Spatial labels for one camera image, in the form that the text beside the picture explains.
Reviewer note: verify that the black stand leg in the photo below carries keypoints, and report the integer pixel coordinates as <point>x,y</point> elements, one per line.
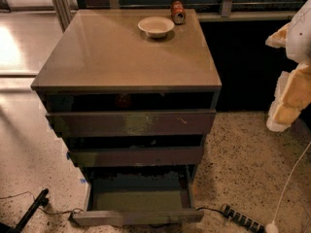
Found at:
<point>40,201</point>

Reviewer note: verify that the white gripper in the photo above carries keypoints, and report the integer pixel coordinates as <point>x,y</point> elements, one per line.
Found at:
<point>299,39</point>

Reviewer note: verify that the black power strip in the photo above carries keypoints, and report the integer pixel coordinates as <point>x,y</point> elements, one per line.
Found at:
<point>241,219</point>

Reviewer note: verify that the grey top drawer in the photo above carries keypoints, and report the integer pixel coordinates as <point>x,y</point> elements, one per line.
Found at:
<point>113,124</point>

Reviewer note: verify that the white bowl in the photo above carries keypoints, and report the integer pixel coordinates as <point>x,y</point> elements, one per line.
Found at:
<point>156,27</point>

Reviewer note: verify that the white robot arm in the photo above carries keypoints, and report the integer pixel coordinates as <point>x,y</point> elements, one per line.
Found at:
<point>293,89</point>

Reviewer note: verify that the grey drawer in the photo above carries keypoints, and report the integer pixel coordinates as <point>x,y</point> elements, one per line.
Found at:
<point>138,196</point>
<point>113,124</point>
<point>137,157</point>

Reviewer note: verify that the orange soda can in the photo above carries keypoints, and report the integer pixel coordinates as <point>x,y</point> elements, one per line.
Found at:
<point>178,13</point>

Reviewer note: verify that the grey middle drawer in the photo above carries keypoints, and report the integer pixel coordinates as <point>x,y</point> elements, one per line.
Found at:
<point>137,157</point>

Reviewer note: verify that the grey bottom drawer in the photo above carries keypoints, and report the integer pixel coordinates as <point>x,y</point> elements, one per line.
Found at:
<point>138,196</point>

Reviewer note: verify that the grey drawer cabinet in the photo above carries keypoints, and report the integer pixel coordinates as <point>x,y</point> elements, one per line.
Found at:
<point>105,63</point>

